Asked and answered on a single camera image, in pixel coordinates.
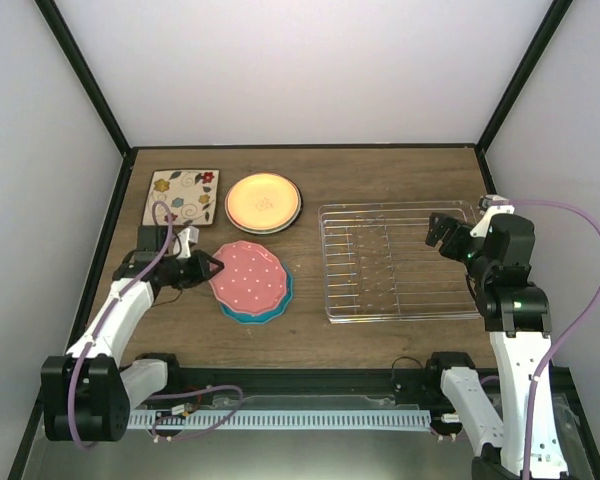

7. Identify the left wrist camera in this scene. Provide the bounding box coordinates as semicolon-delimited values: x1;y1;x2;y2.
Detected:
172;226;200;259

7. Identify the white slotted cable duct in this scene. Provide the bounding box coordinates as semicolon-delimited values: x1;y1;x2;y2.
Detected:
128;410;431;432

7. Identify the wire dish rack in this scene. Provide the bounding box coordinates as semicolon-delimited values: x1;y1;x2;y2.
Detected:
318;200;478;323

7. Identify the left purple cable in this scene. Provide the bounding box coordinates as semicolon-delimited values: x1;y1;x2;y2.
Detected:
67;201;244;449

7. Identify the blue polka dot plate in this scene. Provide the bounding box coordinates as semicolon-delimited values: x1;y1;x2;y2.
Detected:
220;263;294;325

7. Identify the purple cable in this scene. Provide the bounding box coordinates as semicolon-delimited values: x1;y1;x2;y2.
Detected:
67;201;244;449
499;198;600;480

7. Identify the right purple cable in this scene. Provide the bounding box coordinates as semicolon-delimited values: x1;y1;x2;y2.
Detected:
499;198;600;480

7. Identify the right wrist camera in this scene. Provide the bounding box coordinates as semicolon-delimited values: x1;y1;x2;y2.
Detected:
470;194;515;238

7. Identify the red plate teal flower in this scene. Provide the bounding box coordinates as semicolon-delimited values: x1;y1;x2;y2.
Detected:
226;210;302;235

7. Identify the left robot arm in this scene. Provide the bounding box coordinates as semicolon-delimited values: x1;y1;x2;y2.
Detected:
40;226;224;448

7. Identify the square floral plate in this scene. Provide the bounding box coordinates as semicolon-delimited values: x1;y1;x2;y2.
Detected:
142;169;220;227

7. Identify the pink polka dot plate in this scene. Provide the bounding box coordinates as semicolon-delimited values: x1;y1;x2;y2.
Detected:
210;240;289;316

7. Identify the black frame rail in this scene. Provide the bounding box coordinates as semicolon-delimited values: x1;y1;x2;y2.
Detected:
44;367;576;401

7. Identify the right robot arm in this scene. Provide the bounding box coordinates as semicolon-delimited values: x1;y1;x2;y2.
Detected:
424;206;570;479

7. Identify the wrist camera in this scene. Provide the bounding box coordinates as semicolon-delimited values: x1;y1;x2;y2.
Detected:
172;226;200;259
470;194;515;238

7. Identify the yellow round plate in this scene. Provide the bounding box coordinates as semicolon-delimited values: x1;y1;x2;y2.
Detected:
224;172;301;232

